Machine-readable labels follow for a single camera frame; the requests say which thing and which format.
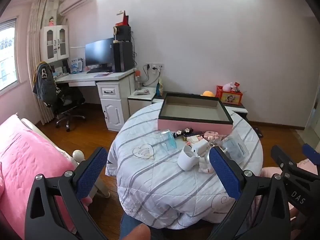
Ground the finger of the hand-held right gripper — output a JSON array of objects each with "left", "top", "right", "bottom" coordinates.
[
  {"left": 302, "top": 143, "right": 320, "bottom": 170},
  {"left": 271, "top": 145, "right": 304, "bottom": 180}
]

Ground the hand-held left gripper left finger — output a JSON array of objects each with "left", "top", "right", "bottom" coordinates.
[{"left": 24, "top": 146, "right": 110, "bottom": 240}]

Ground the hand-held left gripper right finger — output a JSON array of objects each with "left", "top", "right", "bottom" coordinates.
[{"left": 209, "top": 146, "right": 292, "bottom": 240}]

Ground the clear plastic case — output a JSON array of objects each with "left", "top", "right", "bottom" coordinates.
[{"left": 221, "top": 136, "right": 248, "bottom": 161}]

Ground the white charger block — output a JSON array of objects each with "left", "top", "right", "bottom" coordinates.
[{"left": 191, "top": 139, "right": 209, "bottom": 155}]

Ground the white cup-shaped device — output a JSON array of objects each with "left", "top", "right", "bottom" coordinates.
[{"left": 177, "top": 145, "right": 200, "bottom": 171}]

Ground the pink storage box black rim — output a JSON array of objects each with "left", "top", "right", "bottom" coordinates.
[{"left": 157, "top": 92, "right": 234, "bottom": 137}]

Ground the clear plastic cup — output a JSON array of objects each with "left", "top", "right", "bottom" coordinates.
[{"left": 158, "top": 129, "right": 177, "bottom": 151}]

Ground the pink cloth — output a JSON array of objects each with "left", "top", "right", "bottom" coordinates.
[{"left": 259, "top": 159, "right": 320, "bottom": 230}]

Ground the black flower hair clip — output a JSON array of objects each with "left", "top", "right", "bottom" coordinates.
[{"left": 174, "top": 128, "right": 193, "bottom": 138}]

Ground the black white low cabinet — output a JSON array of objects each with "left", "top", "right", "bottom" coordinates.
[{"left": 151, "top": 92, "right": 249, "bottom": 120}]

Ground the white grey striped quilt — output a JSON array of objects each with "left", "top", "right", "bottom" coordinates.
[{"left": 105, "top": 102, "right": 264, "bottom": 230}]

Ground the pink fluffy blanket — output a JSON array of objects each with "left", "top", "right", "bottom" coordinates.
[{"left": 0, "top": 114, "right": 87, "bottom": 240}]

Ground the white computer desk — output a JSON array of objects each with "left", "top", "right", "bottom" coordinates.
[{"left": 54, "top": 69, "right": 135, "bottom": 132}]

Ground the person's leg in jeans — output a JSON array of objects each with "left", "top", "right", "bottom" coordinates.
[{"left": 119, "top": 214, "right": 165, "bottom": 240}]

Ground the red storage crate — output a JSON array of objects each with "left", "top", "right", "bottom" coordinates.
[{"left": 216, "top": 85, "right": 243, "bottom": 106}]

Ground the black office chair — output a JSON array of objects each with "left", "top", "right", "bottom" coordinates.
[{"left": 32, "top": 61, "right": 87, "bottom": 132}]

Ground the white side cabinet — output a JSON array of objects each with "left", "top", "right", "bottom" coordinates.
[{"left": 127, "top": 89, "right": 157, "bottom": 123}]

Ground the dark grey jacket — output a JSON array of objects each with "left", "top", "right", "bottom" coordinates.
[{"left": 32, "top": 62, "right": 58, "bottom": 105}]

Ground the blue white box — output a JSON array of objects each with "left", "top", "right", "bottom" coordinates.
[{"left": 70, "top": 58, "right": 83, "bottom": 73}]

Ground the black computer monitor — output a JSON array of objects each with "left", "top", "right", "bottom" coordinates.
[{"left": 85, "top": 38, "right": 115, "bottom": 72}]

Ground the black computer tower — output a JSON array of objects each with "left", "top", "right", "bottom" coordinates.
[{"left": 113, "top": 41, "right": 133, "bottom": 72}]

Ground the white glass-door hutch cabinet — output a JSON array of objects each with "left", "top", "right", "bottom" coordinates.
[{"left": 40, "top": 25, "right": 70, "bottom": 64}]

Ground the black speaker box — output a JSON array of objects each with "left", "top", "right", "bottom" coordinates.
[{"left": 114, "top": 25, "right": 132, "bottom": 42}]

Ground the window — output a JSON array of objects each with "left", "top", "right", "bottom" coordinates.
[{"left": 0, "top": 17, "right": 19, "bottom": 92}]

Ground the beige curtain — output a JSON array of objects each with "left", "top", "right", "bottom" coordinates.
[{"left": 26, "top": 0, "right": 63, "bottom": 125}]

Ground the red gift box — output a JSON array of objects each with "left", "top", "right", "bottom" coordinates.
[{"left": 115, "top": 10, "right": 130, "bottom": 27}]

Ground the white air conditioner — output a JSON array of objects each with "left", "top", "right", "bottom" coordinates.
[{"left": 59, "top": 0, "right": 95, "bottom": 15}]

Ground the white bed frame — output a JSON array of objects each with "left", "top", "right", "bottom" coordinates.
[{"left": 21, "top": 117, "right": 110, "bottom": 198}]

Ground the black power cable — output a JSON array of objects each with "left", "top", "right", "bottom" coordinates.
[{"left": 142, "top": 65, "right": 160, "bottom": 87}]

